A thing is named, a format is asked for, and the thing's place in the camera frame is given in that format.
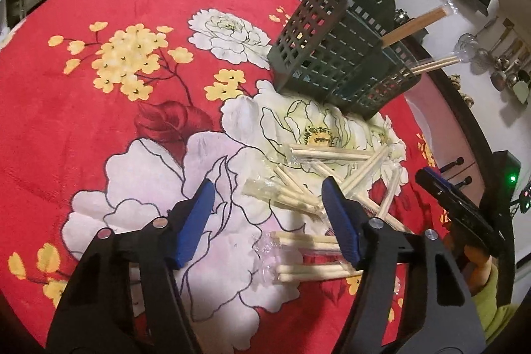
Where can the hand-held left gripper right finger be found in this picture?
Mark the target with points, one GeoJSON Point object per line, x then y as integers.
{"type": "Point", "coordinates": [340, 221]}

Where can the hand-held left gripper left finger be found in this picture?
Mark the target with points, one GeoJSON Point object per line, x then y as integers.
{"type": "Point", "coordinates": [195, 221]}

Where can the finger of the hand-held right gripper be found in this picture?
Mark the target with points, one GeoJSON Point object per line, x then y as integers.
{"type": "Point", "coordinates": [464, 217]}

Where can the pile of chopsticks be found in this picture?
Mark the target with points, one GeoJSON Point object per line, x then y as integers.
{"type": "Point", "coordinates": [298, 196]}

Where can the dark green utensil holder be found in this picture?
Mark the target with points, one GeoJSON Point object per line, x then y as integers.
{"type": "Point", "coordinates": [332, 47]}

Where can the row of hanging kitchen utensils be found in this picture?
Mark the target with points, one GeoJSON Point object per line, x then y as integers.
{"type": "Point", "coordinates": [506, 59]}

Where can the person's right hand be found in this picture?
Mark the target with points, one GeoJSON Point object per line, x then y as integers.
{"type": "Point", "coordinates": [481, 265]}

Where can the pile of ginger roots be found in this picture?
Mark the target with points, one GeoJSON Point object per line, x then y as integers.
{"type": "Point", "coordinates": [462, 88]}

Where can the red floral blanket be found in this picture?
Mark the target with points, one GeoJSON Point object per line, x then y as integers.
{"type": "Point", "coordinates": [124, 130]}

